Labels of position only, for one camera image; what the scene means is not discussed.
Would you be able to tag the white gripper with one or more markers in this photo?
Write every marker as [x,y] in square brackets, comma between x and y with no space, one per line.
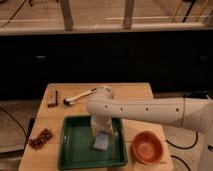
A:
[101,124]

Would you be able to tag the blue grey sponge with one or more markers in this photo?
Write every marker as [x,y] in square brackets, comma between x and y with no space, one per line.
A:
[101,141]

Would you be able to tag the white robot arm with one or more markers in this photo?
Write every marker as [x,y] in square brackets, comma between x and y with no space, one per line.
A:
[189,113]

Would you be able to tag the green plastic tray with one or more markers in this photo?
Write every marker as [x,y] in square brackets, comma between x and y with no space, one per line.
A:
[76,146]

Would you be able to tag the orange bowl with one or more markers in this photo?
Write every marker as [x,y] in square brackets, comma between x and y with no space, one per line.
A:
[147,148]

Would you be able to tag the brown chocolate bar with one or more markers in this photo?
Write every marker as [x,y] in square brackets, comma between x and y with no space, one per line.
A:
[52,99]

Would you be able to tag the brown grape cluster toy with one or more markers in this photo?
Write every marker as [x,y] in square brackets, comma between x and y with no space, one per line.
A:
[44,136]

